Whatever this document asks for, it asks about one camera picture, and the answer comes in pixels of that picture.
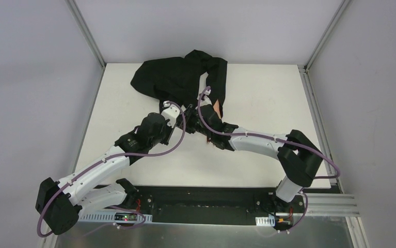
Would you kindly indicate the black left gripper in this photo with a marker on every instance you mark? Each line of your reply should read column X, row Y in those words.
column 179, row 124

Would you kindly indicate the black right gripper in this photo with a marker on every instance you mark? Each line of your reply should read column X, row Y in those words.
column 210, row 111

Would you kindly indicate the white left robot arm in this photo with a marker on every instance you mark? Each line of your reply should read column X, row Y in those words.
column 61, row 203

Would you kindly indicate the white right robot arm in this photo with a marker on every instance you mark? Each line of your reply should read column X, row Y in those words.
column 298, row 156

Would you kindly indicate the mannequin hand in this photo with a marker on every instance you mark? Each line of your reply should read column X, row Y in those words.
column 217, row 109

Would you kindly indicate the black shirt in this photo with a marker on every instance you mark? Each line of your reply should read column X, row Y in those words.
column 177, row 79

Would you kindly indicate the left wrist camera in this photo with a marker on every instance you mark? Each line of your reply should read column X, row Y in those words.
column 170, row 112

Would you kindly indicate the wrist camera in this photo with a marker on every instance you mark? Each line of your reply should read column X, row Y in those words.
column 170, row 112
column 203, row 98

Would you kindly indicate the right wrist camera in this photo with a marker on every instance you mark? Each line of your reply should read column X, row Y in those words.
column 203, row 98

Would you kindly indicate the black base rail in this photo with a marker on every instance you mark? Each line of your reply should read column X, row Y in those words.
column 203, row 205

